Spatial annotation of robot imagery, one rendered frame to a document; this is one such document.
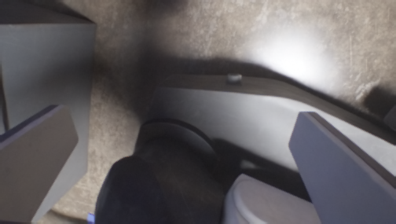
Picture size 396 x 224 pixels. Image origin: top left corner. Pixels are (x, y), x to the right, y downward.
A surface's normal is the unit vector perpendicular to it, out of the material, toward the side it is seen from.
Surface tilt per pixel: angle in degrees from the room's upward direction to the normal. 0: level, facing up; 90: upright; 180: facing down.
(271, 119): 0
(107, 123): 0
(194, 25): 0
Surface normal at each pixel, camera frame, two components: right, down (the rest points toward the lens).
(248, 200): 0.36, -0.83
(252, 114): -0.18, 0.38
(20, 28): 0.94, 0.33
